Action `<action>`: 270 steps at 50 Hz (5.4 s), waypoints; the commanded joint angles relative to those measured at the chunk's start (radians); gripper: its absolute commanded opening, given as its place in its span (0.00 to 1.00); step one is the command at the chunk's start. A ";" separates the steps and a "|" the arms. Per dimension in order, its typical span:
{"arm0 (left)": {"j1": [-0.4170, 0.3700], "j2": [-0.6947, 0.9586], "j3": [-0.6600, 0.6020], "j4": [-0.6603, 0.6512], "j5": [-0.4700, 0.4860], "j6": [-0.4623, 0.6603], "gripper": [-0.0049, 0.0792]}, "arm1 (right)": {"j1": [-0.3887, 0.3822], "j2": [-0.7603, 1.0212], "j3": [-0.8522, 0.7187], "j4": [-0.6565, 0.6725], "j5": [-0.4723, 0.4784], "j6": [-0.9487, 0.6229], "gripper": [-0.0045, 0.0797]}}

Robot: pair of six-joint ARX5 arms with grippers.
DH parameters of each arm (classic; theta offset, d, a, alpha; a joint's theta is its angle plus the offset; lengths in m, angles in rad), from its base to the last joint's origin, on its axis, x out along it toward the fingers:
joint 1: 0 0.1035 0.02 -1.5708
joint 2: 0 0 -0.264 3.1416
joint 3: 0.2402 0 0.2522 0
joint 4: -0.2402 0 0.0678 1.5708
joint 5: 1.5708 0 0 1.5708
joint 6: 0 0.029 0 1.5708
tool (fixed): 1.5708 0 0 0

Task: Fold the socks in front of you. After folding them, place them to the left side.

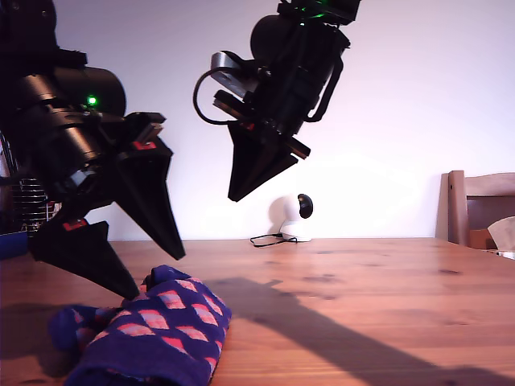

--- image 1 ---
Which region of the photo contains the grey camera box on bracket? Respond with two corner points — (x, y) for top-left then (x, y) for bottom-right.
(210, 51), (265, 100)
(68, 168), (100, 189)

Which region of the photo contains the wooden chair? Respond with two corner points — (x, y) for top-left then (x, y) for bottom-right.
(435, 169), (515, 248)

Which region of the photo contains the chrome wire utensil cup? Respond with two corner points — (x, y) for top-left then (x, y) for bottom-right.
(11, 179), (48, 234)

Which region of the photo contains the thick black sleeved cable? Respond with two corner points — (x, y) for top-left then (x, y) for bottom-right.
(306, 62), (345, 124)

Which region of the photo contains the brown cardboard box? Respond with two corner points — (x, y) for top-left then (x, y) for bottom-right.
(466, 228), (498, 250)

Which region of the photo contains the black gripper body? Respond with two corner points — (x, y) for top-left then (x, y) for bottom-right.
(47, 114), (166, 220)
(215, 72), (337, 158)

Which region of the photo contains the white security camera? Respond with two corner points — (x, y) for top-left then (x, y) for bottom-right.
(279, 192), (315, 243)

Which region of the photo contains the thin black camera cable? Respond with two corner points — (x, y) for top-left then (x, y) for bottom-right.
(192, 68), (242, 126)

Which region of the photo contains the navy box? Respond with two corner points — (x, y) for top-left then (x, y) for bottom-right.
(0, 231), (29, 261)

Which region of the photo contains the navy sock with pink pattern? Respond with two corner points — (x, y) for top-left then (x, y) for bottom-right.
(47, 264), (233, 386)

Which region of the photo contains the beige paper bag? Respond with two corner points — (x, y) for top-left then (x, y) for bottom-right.
(486, 216), (515, 253)

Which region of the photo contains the thin black power cable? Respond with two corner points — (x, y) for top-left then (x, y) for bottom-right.
(249, 232), (299, 248)

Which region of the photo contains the chrome wire rack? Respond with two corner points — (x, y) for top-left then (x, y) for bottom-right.
(44, 199), (62, 226)

